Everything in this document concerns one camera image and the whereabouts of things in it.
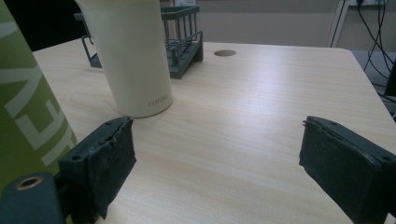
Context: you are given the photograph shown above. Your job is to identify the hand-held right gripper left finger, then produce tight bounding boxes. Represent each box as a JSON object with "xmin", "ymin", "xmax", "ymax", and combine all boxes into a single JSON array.
[{"xmin": 58, "ymin": 116, "xmax": 137, "ymax": 224}]

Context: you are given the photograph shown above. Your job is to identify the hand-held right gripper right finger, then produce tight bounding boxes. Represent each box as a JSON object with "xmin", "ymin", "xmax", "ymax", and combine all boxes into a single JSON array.
[{"xmin": 298, "ymin": 115, "xmax": 396, "ymax": 224}]

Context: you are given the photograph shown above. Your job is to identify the green bottle with cream cap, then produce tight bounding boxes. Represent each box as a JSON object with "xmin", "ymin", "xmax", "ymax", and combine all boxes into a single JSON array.
[{"xmin": 0, "ymin": 0, "xmax": 78, "ymax": 194}]

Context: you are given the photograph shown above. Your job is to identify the cream tumbler with lid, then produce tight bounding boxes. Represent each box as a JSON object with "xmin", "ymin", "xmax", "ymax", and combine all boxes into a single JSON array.
[{"xmin": 74, "ymin": 0, "xmax": 174, "ymax": 119}]

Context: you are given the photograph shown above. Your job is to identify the dark wire rack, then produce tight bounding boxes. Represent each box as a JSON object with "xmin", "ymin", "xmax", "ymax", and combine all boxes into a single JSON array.
[{"xmin": 74, "ymin": 5, "xmax": 205, "ymax": 80}]

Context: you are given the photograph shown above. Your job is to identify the black curtain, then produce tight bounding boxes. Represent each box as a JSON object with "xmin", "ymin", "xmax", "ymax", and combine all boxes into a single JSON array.
[{"xmin": 3, "ymin": 0, "xmax": 90, "ymax": 52}]

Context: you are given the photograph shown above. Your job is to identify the black hanging cables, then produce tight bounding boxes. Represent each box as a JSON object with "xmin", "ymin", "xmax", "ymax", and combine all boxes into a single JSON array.
[{"xmin": 356, "ymin": 0, "xmax": 396, "ymax": 104}]

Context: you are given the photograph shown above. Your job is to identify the white wall socket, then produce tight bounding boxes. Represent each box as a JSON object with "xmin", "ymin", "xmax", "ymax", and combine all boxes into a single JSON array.
[{"xmin": 172, "ymin": 0, "xmax": 198, "ymax": 7}]

